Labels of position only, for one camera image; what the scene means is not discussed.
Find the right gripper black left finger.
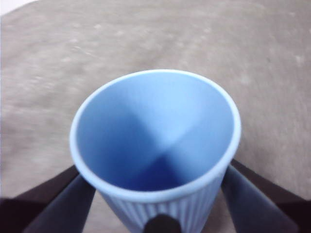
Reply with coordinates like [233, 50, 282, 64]
[0, 166, 97, 233]

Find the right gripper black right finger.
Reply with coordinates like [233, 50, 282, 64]
[222, 159, 311, 233]

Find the blue ribbed plastic cup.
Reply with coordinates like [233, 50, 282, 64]
[69, 69, 242, 233]

